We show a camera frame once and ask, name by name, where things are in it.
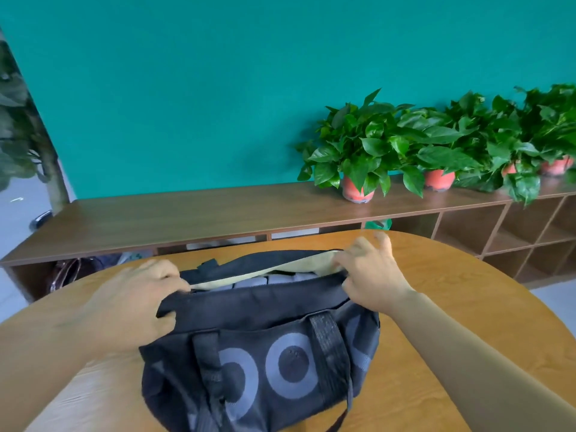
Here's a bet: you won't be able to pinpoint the black chair base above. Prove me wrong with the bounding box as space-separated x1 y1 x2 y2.
29 210 54 233

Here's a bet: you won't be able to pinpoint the person's left hand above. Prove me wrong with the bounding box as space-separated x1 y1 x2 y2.
80 258 192 357

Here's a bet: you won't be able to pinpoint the person's right hand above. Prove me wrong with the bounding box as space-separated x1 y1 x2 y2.
332 231 416 316

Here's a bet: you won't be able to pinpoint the potted green plant, orange pot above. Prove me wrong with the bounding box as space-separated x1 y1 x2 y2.
296 88 417 204
454 94 542 206
514 83 576 184
396 91 484 198

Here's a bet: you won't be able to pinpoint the grey folded clothes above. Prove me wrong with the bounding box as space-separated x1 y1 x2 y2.
211 272 321 291

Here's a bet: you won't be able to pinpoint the person's right forearm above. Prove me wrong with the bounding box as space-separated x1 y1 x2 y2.
388 289 576 432

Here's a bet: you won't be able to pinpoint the tall artificial tree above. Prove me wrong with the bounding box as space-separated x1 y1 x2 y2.
0 28 71 216

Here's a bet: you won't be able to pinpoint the black bag with grey print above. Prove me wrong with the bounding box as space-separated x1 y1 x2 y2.
139 249 381 432

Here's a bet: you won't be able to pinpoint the person's left forearm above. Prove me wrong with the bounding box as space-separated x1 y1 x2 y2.
0 305 108 432

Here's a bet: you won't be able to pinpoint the long wooden cubby shelf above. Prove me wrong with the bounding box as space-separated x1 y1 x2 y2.
0 174 576 303

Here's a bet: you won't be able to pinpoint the dark brown leather handbag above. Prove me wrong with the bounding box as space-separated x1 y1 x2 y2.
49 253 123 294

